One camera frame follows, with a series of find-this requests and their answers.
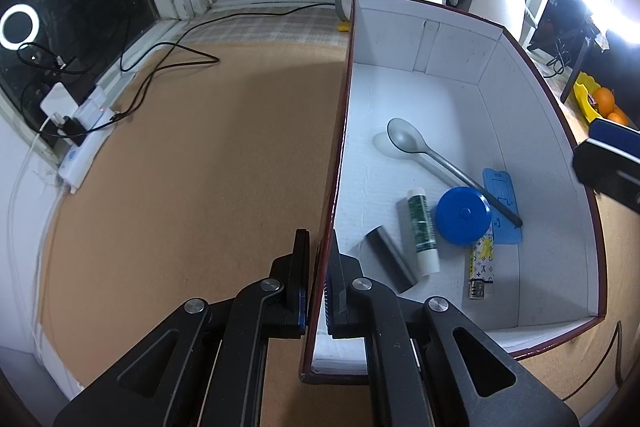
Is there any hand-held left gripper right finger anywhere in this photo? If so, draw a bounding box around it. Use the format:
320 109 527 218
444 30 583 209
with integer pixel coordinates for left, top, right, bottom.
322 231 581 427

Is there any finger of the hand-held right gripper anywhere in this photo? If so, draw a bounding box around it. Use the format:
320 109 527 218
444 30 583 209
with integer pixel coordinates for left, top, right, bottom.
572 139 640 214
589 119 640 155

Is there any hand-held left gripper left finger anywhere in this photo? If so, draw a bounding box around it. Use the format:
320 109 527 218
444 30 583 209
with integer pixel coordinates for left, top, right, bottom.
52 228 311 427

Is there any black rectangular bar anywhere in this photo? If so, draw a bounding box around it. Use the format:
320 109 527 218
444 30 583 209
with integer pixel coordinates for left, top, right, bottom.
365 226 418 293

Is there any blue plastic card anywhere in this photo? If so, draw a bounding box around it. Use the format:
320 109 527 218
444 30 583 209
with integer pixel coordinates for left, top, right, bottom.
482 168 523 245

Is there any green white tube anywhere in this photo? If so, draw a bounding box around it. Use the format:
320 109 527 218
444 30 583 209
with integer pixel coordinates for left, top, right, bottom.
405 188 441 275

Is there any blue round tape measure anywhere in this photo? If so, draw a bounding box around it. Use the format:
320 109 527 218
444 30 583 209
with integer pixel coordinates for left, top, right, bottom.
435 187 492 248

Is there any patterned white lighter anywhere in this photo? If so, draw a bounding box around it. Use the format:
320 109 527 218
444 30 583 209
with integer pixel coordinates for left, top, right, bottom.
467 227 496 300

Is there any white box with red rim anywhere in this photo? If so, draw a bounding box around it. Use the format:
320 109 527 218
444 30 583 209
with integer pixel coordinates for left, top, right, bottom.
299 0 608 385

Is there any grey spoon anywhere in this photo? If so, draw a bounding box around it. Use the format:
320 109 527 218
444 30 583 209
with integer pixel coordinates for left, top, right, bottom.
387 118 524 228

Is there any yellow bowl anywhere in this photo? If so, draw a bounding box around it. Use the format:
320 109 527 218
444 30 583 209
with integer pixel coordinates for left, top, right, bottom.
572 72 640 130

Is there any black light stand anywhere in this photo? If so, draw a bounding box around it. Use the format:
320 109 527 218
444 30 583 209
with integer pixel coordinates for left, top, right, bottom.
560 22 608 105

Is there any white power strip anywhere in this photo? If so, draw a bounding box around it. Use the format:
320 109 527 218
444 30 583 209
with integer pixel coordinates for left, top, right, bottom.
56 89 123 195

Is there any plaid cloth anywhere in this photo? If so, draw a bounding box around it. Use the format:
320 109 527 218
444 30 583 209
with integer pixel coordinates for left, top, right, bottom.
185 4 351 45

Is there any black power plug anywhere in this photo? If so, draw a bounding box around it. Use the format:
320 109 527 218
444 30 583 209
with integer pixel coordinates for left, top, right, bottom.
57 116 88 146

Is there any white power adapter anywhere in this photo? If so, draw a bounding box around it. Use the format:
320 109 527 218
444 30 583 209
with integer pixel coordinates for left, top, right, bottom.
40 82 78 116

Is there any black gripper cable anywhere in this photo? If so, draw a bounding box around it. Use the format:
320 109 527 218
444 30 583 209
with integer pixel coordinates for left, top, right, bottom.
562 321 623 403

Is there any black power cable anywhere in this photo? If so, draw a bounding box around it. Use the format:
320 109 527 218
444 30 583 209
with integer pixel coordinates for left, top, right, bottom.
107 2 341 122

